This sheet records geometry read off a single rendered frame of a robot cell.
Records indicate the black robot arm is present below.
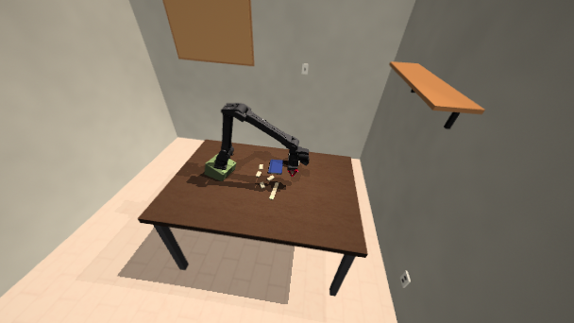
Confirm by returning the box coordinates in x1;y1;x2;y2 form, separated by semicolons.
214;103;309;170

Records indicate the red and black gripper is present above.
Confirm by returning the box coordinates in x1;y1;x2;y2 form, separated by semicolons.
288;158;297;177

